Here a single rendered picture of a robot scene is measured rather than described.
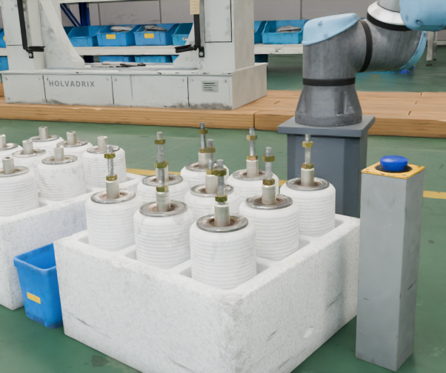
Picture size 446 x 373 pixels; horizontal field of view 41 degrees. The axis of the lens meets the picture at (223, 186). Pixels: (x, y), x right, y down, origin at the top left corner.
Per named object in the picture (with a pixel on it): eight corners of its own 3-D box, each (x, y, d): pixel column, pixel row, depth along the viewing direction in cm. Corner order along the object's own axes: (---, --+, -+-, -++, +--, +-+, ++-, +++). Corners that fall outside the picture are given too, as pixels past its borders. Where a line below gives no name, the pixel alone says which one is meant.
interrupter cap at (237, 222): (214, 214, 90) (214, 209, 90) (258, 221, 86) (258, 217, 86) (185, 229, 84) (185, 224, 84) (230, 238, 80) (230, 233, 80)
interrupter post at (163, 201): (153, 210, 93) (152, 190, 92) (167, 207, 94) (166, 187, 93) (159, 214, 91) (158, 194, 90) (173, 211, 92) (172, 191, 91)
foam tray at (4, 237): (62, 217, 167) (55, 156, 162) (158, 249, 143) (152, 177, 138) (-77, 263, 139) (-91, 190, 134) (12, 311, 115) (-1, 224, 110)
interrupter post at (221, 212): (219, 221, 87) (218, 200, 86) (233, 224, 85) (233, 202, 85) (210, 226, 85) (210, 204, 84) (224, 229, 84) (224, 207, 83)
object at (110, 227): (138, 278, 111) (131, 186, 106) (157, 298, 102) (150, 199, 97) (88, 290, 107) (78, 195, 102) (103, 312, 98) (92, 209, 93)
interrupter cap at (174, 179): (191, 182, 107) (190, 178, 107) (155, 190, 103) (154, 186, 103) (170, 175, 113) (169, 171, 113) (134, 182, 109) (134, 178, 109)
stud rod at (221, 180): (216, 211, 84) (215, 160, 82) (221, 209, 85) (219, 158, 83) (222, 212, 84) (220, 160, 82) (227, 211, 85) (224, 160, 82)
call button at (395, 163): (386, 166, 90) (387, 153, 89) (411, 170, 88) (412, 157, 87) (374, 172, 87) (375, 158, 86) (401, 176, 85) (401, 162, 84)
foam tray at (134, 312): (205, 262, 134) (201, 186, 129) (363, 309, 111) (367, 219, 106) (64, 334, 105) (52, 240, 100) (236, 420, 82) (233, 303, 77)
